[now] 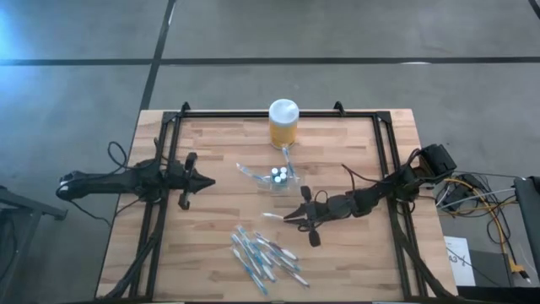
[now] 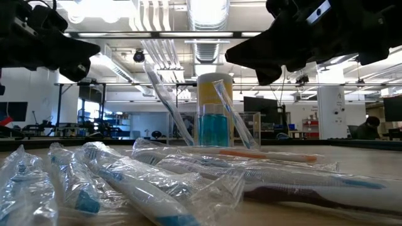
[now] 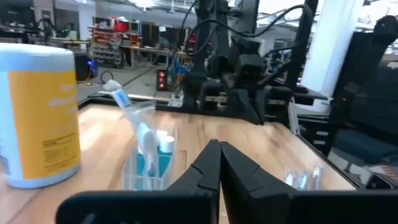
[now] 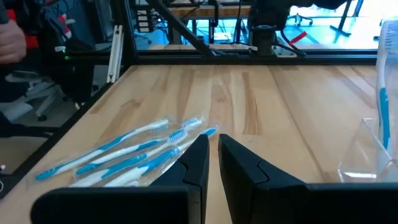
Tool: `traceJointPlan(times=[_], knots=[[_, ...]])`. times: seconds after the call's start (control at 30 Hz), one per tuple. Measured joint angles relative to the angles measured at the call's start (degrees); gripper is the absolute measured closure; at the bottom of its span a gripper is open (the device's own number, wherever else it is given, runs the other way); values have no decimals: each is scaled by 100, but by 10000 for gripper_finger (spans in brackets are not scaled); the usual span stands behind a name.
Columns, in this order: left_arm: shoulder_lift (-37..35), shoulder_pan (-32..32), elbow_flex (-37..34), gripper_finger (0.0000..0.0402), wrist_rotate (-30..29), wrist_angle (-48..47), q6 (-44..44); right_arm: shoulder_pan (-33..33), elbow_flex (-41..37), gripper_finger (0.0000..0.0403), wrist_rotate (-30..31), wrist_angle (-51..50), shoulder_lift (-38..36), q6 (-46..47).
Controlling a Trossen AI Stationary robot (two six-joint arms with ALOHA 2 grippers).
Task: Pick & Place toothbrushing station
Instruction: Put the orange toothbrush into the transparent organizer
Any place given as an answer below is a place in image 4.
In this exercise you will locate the white office chair base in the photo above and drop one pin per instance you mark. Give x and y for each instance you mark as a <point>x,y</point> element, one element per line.
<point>46,93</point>

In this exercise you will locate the white aluminium bar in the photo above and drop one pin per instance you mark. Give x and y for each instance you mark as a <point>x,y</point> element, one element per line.
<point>115,53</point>

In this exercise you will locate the wooden background table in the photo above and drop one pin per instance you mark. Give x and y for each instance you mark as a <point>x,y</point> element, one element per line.
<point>199,12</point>

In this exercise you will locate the black aluminium table frame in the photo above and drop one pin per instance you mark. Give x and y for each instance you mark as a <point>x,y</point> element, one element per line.
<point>248,57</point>

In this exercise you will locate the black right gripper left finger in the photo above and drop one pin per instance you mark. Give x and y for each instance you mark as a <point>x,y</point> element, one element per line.
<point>192,174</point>

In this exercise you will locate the clear acrylic organizer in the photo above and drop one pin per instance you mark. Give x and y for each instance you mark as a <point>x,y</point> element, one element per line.
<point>357,155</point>

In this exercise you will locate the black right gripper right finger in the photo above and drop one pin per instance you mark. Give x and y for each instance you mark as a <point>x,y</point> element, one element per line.
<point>245,186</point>

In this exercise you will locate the person's hand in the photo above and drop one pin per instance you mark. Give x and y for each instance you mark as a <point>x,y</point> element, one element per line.
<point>11,43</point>

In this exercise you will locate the person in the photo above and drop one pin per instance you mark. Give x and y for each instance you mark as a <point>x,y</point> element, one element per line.
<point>71,62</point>

